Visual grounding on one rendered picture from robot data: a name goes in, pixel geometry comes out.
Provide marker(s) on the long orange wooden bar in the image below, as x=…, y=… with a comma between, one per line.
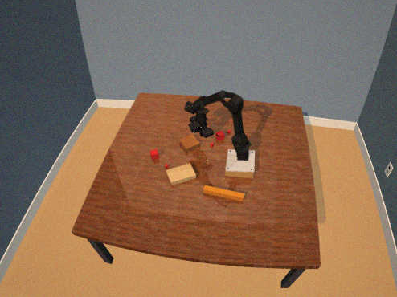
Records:
x=224, y=193

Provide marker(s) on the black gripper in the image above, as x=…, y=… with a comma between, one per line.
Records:
x=206, y=132

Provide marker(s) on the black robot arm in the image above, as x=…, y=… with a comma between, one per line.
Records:
x=235, y=106

